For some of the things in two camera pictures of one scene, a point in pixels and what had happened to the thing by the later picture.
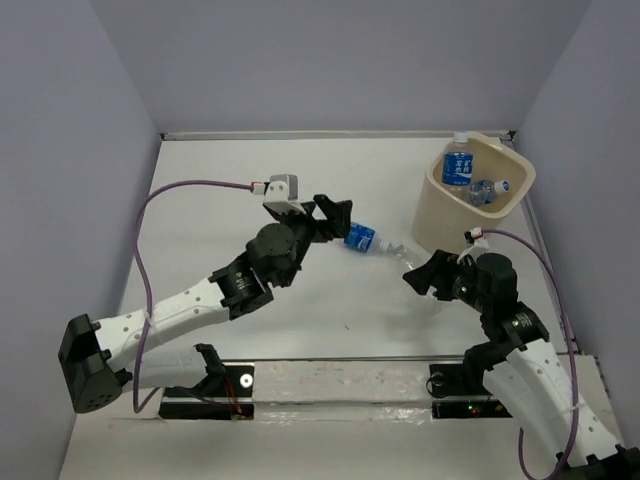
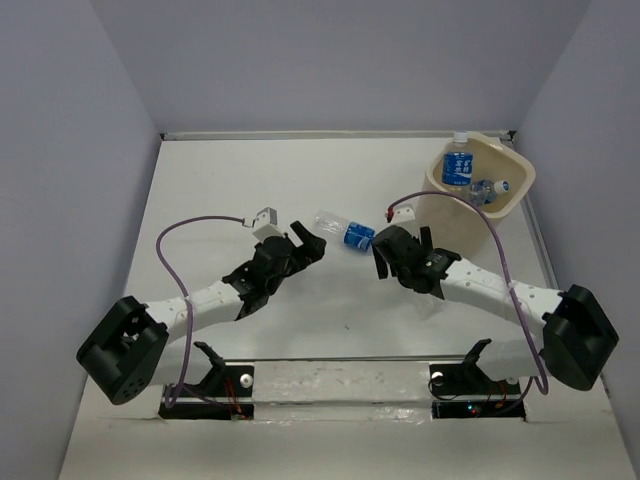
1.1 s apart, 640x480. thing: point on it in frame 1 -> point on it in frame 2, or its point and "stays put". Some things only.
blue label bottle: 365,239 stays put
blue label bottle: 481,192 stays put
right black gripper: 435,270 -> 382,264
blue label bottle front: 502,186 stays put
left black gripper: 337,215 -> 309,252
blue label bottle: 458,163 stays put
